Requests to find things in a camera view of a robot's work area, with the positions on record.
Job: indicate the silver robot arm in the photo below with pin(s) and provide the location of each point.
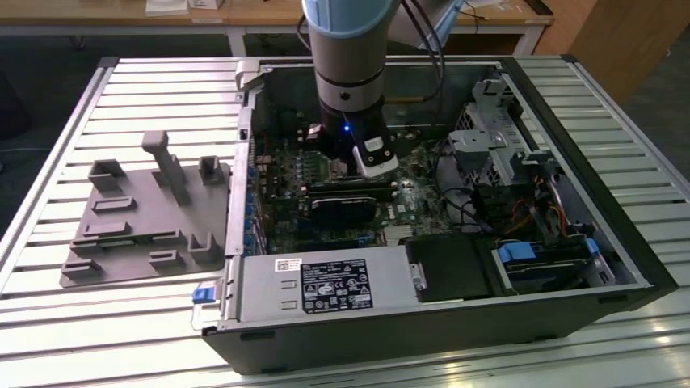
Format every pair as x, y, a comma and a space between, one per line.
344, 60

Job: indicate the CPU socket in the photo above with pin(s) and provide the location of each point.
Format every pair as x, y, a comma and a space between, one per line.
335, 173

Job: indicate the black graphics card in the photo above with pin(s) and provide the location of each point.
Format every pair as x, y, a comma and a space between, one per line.
344, 210

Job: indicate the green motherboard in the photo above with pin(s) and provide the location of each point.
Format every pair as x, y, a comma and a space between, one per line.
415, 202

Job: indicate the grey metal drive cage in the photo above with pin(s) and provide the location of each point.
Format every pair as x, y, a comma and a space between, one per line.
477, 139

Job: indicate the silver chipset heatsink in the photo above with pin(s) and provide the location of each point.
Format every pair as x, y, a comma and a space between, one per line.
399, 234

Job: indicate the white barcode sticker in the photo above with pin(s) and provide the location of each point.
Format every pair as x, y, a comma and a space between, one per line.
287, 265

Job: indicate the black rating label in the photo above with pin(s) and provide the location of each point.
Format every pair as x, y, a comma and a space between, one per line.
334, 287

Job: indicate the grey power supply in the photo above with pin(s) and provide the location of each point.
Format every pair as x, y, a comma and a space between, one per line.
259, 283

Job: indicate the black plastic shroud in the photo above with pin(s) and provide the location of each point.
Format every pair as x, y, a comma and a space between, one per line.
452, 268

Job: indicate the white cardboard box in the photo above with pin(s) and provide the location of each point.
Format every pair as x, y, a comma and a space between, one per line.
204, 4
167, 7

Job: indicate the grey parts rack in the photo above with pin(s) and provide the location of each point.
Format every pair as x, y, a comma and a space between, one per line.
135, 210

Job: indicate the blue release latch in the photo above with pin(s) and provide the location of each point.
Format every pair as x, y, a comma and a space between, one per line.
202, 295

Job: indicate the green RAM stick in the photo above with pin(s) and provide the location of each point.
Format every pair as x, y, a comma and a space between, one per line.
124, 241

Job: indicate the black PC case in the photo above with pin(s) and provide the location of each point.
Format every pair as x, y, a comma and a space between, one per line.
323, 343

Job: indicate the blue plastic clip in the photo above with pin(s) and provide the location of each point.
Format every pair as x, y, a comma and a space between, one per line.
591, 245

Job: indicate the wooden desk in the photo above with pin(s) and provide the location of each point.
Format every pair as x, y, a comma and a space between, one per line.
80, 18

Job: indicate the wooden cabinet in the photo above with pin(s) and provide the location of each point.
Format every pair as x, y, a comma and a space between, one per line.
635, 40

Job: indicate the small dark wrist camera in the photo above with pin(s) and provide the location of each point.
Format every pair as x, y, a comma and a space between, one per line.
315, 133

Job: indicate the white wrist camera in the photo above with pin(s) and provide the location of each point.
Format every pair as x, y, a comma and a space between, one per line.
376, 159

